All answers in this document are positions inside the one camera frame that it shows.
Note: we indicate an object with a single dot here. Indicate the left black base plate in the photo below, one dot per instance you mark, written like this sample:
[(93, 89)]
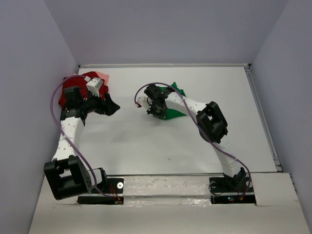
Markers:
[(113, 191)]

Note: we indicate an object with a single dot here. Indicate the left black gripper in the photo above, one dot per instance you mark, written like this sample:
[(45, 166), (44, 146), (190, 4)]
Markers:
[(107, 107)]

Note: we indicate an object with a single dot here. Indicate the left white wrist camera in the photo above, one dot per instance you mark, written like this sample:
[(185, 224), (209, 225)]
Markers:
[(94, 85)]

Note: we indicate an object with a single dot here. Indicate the white front platform board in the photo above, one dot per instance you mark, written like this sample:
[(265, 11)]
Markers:
[(176, 205)]

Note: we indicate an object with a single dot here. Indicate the green t shirt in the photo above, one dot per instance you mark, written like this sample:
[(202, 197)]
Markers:
[(171, 113)]

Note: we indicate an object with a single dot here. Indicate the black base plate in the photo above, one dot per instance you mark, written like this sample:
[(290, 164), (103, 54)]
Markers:
[(221, 193), (113, 191)]

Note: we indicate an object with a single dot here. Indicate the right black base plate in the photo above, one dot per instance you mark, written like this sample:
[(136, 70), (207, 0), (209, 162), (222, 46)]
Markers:
[(221, 193)]

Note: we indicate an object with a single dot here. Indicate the pink folded t shirt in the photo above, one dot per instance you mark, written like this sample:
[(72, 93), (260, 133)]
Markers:
[(102, 76)]

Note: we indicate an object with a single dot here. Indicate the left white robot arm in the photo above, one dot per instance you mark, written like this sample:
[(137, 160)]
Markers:
[(69, 174)]

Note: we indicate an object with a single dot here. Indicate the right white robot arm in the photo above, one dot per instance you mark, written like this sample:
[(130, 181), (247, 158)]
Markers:
[(212, 127)]

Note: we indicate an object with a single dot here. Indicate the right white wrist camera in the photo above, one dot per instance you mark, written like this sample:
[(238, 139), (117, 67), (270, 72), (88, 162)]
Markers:
[(144, 102)]

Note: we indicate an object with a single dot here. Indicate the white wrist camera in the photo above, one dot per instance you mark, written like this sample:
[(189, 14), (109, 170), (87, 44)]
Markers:
[(144, 102), (94, 85)]

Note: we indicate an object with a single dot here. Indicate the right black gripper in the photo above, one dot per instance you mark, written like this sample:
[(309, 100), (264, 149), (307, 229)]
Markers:
[(162, 115)]

